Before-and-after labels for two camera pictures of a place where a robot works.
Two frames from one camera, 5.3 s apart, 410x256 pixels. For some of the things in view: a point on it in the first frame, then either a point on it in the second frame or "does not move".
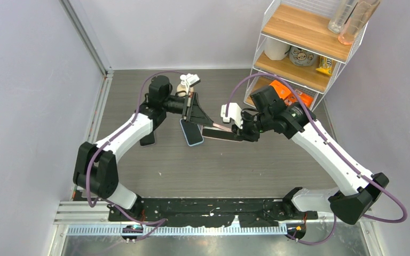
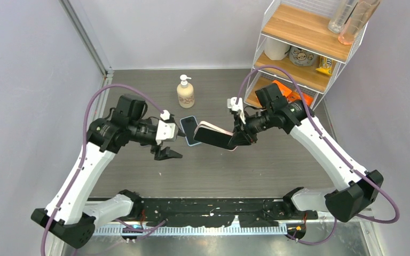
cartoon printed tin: (301, 57) does not move
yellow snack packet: (325, 65) does not move
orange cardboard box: (291, 98) does not move
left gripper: (197, 114) to (165, 153)
